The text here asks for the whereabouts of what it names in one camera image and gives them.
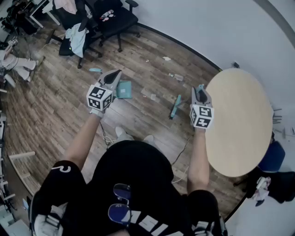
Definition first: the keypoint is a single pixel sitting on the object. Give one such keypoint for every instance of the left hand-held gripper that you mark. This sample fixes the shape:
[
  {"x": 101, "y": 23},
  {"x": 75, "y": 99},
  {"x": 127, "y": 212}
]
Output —
[{"x": 99, "y": 99}]

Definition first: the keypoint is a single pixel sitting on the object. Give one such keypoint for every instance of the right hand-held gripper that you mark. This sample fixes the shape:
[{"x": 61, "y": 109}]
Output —
[{"x": 201, "y": 116}]

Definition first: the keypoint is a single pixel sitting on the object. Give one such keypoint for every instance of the teal dustpan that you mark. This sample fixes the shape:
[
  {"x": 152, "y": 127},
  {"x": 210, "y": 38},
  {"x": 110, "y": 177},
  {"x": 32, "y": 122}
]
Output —
[{"x": 124, "y": 90}]

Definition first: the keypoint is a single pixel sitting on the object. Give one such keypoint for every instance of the teal broom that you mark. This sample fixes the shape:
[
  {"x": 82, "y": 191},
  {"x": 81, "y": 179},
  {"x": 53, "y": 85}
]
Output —
[{"x": 175, "y": 108}]

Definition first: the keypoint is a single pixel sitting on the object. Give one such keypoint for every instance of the clear plastic bottle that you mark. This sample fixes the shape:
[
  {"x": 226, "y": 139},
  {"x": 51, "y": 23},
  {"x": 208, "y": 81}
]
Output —
[{"x": 176, "y": 76}]

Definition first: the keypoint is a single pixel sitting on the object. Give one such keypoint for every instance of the white paper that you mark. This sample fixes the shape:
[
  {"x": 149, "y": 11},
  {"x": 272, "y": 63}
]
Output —
[{"x": 166, "y": 58}]

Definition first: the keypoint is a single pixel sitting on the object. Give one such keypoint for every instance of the person's left forearm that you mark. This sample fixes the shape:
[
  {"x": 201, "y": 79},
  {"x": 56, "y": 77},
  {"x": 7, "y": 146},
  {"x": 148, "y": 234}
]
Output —
[{"x": 83, "y": 140}]

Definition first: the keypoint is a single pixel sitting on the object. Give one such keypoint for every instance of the person's right forearm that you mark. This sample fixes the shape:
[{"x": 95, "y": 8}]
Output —
[{"x": 198, "y": 161}]

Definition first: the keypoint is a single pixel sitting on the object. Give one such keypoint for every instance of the grey wristband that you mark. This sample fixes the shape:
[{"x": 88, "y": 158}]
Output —
[{"x": 96, "y": 113}]

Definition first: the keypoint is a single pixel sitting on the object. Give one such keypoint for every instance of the round wooden table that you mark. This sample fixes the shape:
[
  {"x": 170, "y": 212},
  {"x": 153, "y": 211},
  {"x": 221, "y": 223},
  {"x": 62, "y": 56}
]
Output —
[{"x": 239, "y": 119}]

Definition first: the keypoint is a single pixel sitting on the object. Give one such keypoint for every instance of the person's left shoe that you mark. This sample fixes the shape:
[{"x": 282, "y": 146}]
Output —
[{"x": 120, "y": 131}]

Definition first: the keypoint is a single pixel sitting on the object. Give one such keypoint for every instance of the person's shoe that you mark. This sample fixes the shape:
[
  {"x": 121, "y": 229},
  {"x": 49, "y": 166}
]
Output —
[
  {"x": 148, "y": 138},
  {"x": 120, "y": 131}
]

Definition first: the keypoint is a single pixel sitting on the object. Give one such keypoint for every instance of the light blue cloth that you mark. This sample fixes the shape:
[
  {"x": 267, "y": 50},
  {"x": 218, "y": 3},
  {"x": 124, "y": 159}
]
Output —
[{"x": 77, "y": 39}]

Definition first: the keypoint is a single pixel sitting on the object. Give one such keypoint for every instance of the black office chair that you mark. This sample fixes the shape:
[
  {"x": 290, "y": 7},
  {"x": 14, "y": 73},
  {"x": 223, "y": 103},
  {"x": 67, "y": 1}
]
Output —
[
  {"x": 66, "y": 47},
  {"x": 119, "y": 20}
]

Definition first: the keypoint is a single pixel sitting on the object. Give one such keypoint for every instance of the person's grey trousers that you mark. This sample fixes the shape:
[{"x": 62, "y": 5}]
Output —
[{"x": 128, "y": 138}]

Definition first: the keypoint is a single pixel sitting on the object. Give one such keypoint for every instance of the small pink items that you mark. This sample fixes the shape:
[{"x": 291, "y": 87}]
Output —
[{"x": 109, "y": 19}]

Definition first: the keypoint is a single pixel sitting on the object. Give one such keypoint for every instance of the person's right shoe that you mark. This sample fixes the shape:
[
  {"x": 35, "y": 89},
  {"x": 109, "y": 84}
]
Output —
[{"x": 148, "y": 138}]

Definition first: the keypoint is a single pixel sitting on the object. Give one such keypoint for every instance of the clear drink bottle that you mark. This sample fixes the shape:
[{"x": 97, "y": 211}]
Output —
[{"x": 107, "y": 13}]

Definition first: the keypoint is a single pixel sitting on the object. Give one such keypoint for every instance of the pink cloth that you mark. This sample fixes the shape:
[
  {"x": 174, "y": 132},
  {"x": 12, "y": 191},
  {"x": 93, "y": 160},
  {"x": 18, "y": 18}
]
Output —
[{"x": 66, "y": 5}]

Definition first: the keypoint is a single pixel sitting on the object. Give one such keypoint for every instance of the blue chair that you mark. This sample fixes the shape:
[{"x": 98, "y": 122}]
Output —
[{"x": 272, "y": 157}]

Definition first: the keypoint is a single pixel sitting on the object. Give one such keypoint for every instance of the white desk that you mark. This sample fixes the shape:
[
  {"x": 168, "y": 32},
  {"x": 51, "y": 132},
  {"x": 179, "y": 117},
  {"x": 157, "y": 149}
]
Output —
[{"x": 39, "y": 13}]

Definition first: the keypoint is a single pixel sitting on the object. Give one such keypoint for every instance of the person's black t-shirt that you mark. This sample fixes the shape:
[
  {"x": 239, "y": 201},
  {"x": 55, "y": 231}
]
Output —
[{"x": 129, "y": 184}]

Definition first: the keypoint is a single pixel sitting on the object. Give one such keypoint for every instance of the white patterned cloth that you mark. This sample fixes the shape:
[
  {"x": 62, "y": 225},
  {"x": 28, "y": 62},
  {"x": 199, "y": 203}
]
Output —
[{"x": 261, "y": 187}]

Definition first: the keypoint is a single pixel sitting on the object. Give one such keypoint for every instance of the black bag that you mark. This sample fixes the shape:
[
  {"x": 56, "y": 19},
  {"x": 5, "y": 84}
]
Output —
[{"x": 281, "y": 186}]

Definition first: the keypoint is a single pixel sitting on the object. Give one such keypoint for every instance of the eyeglasses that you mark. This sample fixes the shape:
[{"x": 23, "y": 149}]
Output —
[{"x": 121, "y": 202}]

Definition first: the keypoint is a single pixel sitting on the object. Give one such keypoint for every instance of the black wall adapter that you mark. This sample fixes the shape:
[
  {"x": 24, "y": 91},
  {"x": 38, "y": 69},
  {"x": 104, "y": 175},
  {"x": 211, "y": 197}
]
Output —
[{"x": 235, "y": 64}]

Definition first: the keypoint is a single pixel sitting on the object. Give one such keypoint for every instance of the white table frame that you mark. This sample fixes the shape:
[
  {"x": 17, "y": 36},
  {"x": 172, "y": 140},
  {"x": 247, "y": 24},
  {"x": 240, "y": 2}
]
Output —
[{"x": 20, "y": 155}]

